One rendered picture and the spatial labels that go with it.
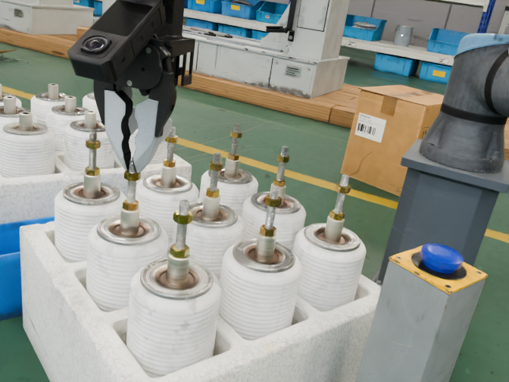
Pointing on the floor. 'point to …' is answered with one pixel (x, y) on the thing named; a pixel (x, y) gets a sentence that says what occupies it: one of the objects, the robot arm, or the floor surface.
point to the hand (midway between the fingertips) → (129, 161)
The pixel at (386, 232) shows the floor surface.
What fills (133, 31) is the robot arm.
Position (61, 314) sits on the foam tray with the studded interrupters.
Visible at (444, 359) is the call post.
